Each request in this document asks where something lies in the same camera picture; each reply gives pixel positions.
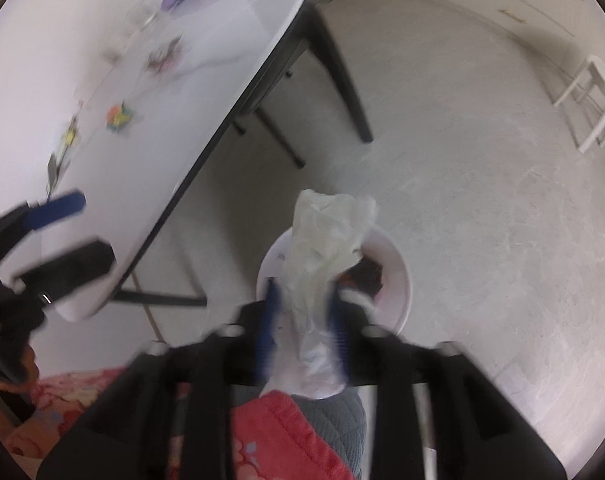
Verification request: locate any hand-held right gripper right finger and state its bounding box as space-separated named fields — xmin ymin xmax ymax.
xmin=327 ymin=285 xmax=568 ymax=480

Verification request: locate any white plastic stool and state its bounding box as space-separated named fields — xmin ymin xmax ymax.
xmin=555 ymin=55 xmax=605 ymax=153

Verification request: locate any person's left hand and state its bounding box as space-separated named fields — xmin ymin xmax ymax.
xmin=20 ymin=345 xmax=41 ymax=391

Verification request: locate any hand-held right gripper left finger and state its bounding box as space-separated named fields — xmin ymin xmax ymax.
xmin=35 ymin=277 xmax=286 ymax=480

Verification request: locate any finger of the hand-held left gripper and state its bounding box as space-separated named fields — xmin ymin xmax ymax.
xmin=12 ymin=237 xmax=116 ymax=306
xmin=0 ymin=189 xmax=87 ymax=261

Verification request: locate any dark smartphone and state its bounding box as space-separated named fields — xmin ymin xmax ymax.
xmin=46 ymin=152 xmax=66 ymax=196

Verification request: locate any red floral clothing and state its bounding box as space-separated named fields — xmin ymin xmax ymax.
xmin=5 ymin=367 xmax=353 ymax=480

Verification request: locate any yellow crumpled wrapper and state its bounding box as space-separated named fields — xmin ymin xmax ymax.
xmin=106 ymin=102 xmax=133 ymax=132

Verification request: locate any white plastic bag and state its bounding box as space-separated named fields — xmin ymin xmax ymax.
xmin=265 ymin=189 xmax=378 ymax=400

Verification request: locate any pink plastic bin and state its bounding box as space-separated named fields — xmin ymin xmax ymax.
xmin=256 ymin=225 xmax=413 ymax=341

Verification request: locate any black table base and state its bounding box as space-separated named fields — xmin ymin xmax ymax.
xmin=111 ymin=2 xmax=374 ymax=308

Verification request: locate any printed clear snack wrapper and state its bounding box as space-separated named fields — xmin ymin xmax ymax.
xmin=145 ymin=37 xmax=183 ymax=76

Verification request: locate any grey quilted cloth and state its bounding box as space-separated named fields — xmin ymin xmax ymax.
xmin=232 ymin=387 xmax=368 ymax=480

